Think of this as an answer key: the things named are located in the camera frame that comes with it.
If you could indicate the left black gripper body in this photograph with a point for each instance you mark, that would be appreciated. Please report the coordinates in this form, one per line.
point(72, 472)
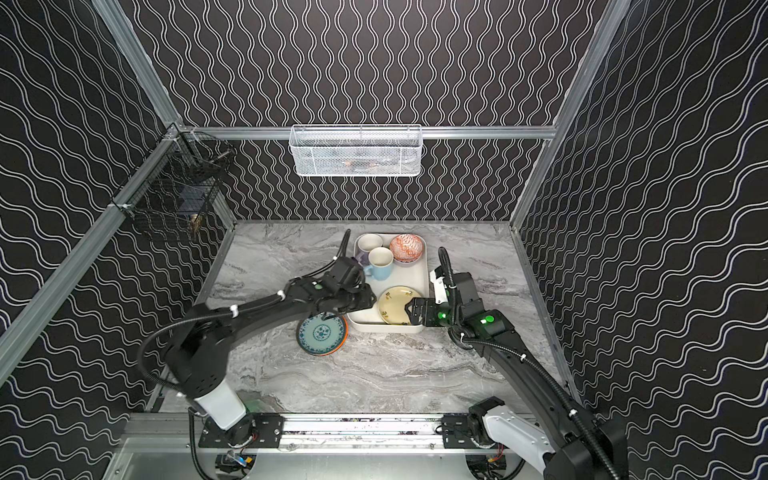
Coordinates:
point(365, 297)

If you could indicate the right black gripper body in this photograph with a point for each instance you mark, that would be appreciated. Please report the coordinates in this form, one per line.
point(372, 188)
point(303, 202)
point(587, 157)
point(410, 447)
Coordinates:
point(421, 310)

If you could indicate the teal patterned plate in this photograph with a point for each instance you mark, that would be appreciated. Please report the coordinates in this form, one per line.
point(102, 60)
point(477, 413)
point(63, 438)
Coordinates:
point(302, 329)

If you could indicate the cream yellow plate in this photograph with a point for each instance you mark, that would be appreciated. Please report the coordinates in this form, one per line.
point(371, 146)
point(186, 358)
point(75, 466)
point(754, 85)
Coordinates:
point(391, 304)

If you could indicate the light blue mug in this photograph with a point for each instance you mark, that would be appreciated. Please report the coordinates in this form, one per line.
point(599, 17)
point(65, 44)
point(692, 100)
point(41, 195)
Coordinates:
point(380, 264)

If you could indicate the lavender mug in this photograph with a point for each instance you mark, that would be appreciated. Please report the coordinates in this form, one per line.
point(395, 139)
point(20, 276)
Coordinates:
point(364, 245)

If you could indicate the orange patterned bowl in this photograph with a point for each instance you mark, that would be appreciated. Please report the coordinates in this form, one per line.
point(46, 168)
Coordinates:
point(406, 242)

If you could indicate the orange plate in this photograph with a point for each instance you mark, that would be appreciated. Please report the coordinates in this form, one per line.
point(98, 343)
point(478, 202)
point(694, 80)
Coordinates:
point(326, 336)

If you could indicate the lavender bowl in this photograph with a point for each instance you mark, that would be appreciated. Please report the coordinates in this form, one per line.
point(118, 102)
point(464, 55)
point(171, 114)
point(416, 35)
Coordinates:
point(407, 257)

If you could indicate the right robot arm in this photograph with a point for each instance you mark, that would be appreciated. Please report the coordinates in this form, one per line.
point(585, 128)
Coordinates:
point(567, 442)

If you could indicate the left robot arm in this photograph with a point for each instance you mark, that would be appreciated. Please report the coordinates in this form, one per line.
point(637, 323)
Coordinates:
point(199, 348)

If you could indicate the white plastic bin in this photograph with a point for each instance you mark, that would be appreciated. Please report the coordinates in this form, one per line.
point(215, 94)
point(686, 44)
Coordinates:
point(414, 276)

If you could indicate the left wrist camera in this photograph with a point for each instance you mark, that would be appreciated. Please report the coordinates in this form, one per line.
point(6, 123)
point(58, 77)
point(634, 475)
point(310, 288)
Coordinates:
point(347, 272)

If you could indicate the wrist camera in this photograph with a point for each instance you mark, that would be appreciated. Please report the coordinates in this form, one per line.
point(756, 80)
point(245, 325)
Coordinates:
point(347, 272)
point(463, 288)

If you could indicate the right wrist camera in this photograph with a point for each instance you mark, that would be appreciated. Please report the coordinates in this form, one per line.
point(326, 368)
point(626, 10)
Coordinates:
point(463, 288)

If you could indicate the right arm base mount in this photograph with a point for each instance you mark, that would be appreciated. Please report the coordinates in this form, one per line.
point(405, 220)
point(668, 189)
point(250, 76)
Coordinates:
point(463, 431)

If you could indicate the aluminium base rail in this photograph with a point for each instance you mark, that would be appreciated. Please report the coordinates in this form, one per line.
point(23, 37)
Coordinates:
point(342, 433)

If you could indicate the white wire mesh basket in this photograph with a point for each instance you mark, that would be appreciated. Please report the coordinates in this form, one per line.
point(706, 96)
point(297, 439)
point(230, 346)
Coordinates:
point(357, 150)

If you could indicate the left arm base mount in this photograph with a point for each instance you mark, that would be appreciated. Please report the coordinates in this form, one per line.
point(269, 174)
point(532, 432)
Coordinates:
point(254, 430)

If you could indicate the black wire basket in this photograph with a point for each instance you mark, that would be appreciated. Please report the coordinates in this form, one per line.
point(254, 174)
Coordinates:
point(176, 200)

